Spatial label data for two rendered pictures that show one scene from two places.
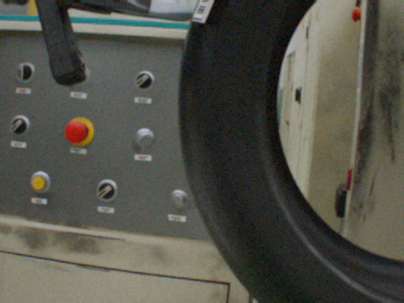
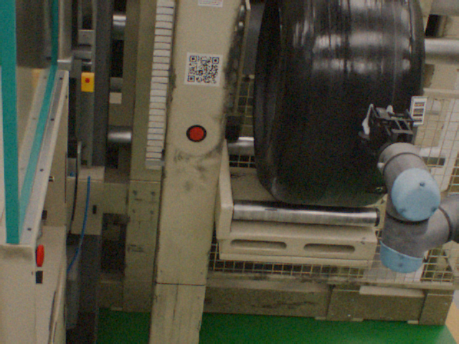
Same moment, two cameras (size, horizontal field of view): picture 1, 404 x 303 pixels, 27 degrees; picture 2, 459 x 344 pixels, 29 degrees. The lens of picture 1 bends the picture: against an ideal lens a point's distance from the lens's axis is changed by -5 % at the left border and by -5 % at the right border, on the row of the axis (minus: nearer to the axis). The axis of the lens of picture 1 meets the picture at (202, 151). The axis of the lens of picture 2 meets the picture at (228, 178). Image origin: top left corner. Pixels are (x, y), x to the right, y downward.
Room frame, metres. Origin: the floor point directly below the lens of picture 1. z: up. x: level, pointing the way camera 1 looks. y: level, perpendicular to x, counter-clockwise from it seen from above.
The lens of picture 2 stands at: (1.55, 1.48, 2.09)
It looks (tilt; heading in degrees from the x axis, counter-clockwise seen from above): 34 degrees down; 256
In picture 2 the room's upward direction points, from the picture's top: 8 degrees clockwise
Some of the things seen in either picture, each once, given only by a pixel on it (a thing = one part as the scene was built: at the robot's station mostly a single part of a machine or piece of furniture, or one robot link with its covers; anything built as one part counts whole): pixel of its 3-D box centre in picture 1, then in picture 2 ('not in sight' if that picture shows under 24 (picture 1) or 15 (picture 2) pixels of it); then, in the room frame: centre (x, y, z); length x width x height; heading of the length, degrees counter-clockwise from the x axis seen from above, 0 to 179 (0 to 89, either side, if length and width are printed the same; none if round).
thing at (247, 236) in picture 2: not in sight; (297, 235); (0.96, -0.12, 0.84); 0.36 x 0.09 x 0.06; 173
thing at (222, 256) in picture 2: not in sight; (287, 213); (0.94, -0.26, 0.80); 0.37 x 0.36 x 0.02; 83
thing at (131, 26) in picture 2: not in sight; (131, 104); (1.25, -1.13, 0.61); 0.33 x 0.06 x 0.86; 83
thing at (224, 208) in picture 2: not in sight; (221, 174); (1.12, -0.28, 0.90); 0.40 x 0.03 x 0.10; 83
